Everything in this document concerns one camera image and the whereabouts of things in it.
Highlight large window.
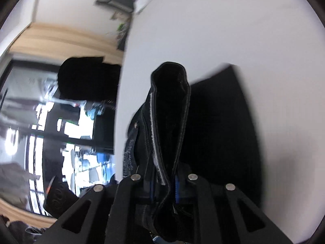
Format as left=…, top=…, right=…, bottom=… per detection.
left=0, top=58, right=118, bottom=210

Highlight green plant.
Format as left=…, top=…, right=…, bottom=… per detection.
left=110, top=10, right=132, bottom=52

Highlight black pants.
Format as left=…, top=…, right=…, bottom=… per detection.
left=123, top=61, right=262, bottom=243

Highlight black chair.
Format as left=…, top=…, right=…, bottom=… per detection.
left=57, top=57, right=123, bottom=102

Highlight white bed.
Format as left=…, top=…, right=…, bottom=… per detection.
left=112, top=0, right=323, bottom=244

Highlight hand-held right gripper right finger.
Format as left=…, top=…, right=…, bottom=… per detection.
left=174, top=173, right=293, bottom=244

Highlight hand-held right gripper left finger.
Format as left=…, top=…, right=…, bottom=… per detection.
left=33, top=174, right=156, bottom=244

